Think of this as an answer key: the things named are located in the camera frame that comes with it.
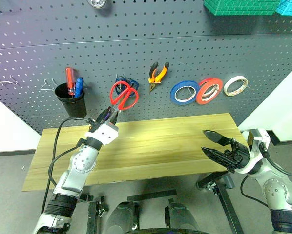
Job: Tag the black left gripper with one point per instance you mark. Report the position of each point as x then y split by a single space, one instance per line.
103 122

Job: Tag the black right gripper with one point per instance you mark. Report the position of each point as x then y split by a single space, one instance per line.
238 156

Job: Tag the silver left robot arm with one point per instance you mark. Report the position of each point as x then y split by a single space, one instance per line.
81 163

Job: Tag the silver double prong hook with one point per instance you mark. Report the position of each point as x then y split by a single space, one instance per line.
191 91

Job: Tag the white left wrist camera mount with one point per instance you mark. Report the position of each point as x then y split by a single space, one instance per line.
104 132

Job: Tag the blue tape roll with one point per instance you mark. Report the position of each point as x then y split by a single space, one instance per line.
185 83

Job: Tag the green ribbed box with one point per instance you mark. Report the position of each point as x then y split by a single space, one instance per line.
241 7

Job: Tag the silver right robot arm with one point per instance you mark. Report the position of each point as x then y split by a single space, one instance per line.
275 187

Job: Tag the white tape roll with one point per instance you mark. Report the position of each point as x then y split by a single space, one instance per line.
226 89

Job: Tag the dark grey perforated pegboard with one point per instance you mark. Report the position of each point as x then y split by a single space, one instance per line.
146 36

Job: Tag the yellow black needle-nose pliers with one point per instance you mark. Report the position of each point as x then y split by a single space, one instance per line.
152 80

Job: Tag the black partition base strip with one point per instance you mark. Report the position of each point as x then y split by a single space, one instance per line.
274 136

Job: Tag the red tape roll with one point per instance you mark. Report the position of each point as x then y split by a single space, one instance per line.
198 96

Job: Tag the cyan ribbed box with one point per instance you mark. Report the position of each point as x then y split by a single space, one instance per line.
291 7

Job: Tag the dark grey rounded shape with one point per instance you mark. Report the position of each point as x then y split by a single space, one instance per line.
121 217
181 215

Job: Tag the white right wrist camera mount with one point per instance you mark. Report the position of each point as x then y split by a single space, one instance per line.
260 136

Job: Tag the round silver object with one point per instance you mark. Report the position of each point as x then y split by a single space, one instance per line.
97 3

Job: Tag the black plastic cup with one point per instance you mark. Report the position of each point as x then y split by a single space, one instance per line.
75 108

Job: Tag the black metal table frame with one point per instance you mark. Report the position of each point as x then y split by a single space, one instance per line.
155 194

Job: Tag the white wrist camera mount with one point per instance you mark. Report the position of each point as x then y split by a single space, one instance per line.
260 136
104 132

